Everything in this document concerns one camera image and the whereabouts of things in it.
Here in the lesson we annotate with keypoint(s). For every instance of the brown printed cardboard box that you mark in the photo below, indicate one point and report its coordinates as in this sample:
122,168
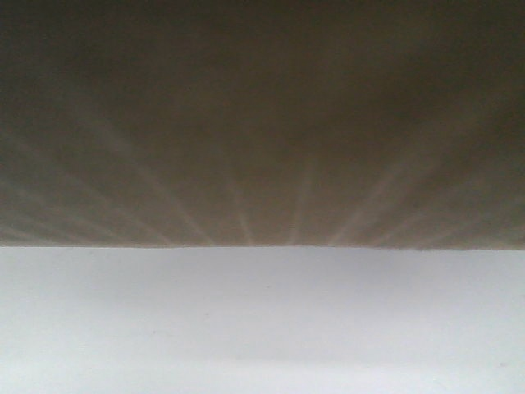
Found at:
392,124

